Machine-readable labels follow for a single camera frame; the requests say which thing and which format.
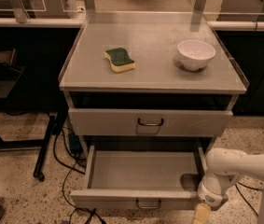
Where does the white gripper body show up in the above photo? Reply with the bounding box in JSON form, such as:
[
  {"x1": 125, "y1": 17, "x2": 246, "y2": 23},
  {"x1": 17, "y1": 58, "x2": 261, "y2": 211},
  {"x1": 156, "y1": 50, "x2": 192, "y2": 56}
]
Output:
[{"x1": 197, "y1": 171, "x2": 241, "y2": 207}]

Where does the yellow taped gripper finger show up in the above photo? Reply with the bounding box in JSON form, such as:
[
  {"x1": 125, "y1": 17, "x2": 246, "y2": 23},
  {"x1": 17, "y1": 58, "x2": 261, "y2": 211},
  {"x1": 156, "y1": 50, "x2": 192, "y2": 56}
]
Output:
[{"x1": 192, "y1": 203, "x2": 212, "y2": 224}]

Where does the grey drawer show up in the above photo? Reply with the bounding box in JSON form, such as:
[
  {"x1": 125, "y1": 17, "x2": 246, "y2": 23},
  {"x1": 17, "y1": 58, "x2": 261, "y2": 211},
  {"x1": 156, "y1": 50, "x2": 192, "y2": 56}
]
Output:
[
  {"x1": 68, "y1": 108, "x2": 232, "y2": 137},
  {"x1": 71, "y1": 146, "x2": 206, "y2": 210}
]

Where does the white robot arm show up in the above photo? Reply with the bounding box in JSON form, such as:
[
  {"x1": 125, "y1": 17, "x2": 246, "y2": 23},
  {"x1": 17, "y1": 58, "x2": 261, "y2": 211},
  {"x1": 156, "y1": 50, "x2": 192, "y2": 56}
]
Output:
[{"x1": 192, "y1": 148, "x2": 264, "y2": 224}]

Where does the grey drawer cabinet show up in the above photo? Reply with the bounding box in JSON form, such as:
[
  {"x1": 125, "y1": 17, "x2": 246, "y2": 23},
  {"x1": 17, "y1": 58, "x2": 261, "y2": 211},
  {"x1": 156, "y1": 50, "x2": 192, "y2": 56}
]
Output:
[{"x1": 60, "y1": 12, "x2": 246, "y2": 150}]

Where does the grey top drawer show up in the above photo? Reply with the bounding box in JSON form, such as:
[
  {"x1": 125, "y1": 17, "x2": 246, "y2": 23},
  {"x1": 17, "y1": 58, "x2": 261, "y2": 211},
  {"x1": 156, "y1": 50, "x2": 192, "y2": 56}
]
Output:
[{"x1": 68, "y1": 108, "x2": 232, "y2": 137}]

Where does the white bowl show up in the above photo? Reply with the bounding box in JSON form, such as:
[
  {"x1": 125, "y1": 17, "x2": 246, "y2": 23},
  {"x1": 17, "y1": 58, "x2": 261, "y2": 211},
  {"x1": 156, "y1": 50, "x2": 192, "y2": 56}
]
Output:
[{"x1": 177, "y1": 39, "x2": 215, "y2": 71}]

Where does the green yellow sponge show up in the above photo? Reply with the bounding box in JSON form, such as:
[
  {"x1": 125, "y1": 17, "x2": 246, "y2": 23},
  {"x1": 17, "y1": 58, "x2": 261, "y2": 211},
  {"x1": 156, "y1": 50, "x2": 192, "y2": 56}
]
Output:
[{"x1": 104, "y1": 48, "x2": 135, "y2": 73}]

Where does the black metal stand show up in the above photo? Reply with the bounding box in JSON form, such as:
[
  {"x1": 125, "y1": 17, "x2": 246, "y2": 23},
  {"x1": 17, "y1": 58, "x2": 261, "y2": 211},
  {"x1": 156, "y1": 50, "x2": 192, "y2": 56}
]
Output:
[{"x1": 0, "y1": 49, "x2": 55, "y2": 181}]

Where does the black floor cable right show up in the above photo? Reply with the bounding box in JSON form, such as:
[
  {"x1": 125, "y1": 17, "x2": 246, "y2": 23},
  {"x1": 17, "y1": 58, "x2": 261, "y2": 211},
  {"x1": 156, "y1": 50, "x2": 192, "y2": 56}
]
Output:
[{"x1": 234, "y1": 180, "x2": 264, "y2": 217}]

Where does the black floor cable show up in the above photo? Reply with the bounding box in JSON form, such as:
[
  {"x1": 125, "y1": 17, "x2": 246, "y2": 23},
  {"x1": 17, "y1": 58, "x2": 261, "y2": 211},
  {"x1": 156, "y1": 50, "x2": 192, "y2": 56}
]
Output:
[
  {"x1": 234, "y1": 180, "x2": 264, "y2": 217},
  {"x1": 52, "y1": 126, "x2": 107, "y2": 224}
]

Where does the black floor cable left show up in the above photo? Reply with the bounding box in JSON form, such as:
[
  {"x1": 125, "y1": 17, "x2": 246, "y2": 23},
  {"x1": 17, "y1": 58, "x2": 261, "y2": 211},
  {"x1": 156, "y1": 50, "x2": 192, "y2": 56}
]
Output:
[{"x1": 52, "y1": 126, "x2": 107, "y2": 224}]

